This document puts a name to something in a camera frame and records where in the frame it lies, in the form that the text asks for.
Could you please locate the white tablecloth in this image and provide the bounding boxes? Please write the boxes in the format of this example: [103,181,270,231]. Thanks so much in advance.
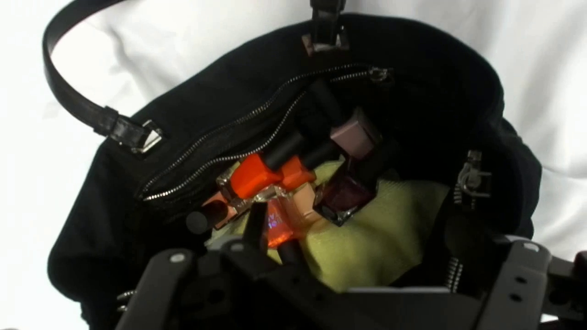
[0,0,587,330]

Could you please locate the yellow cloth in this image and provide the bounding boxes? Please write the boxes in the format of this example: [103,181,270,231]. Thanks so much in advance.
[204,159,454,293]

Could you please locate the dark nail polish bottle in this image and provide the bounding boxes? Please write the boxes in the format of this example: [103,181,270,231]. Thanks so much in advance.
[318,154,382,227]

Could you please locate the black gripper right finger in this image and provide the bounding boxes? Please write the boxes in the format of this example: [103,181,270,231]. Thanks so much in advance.
[445,207,587,330]

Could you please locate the nude beige nail polish bottle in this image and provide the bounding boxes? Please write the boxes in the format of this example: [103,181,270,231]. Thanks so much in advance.
[201,190,243,232]

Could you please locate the peach nail polish bottle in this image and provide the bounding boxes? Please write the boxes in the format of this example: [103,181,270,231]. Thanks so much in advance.
[289,181,327,232]

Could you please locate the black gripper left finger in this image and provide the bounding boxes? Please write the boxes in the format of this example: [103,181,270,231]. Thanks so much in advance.
[116,236,393,330]

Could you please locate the black handbag with strap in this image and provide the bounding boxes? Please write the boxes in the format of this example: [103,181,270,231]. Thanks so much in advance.
[41,0,546,330]

